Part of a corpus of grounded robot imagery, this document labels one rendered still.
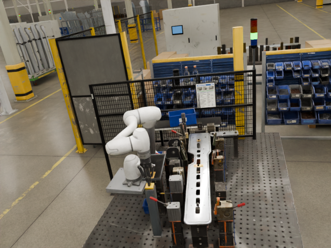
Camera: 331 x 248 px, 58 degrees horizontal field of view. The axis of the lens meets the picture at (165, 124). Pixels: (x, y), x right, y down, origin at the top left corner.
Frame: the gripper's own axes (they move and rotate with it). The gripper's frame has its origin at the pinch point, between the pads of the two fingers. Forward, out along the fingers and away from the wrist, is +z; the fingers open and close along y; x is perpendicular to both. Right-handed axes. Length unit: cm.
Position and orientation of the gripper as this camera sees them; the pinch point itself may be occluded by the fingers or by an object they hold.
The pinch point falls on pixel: (148, 181)
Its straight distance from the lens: 217.4
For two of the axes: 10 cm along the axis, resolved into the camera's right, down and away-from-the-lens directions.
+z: 1.2, 9.1, 3.9
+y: 9.9, -0.7, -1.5
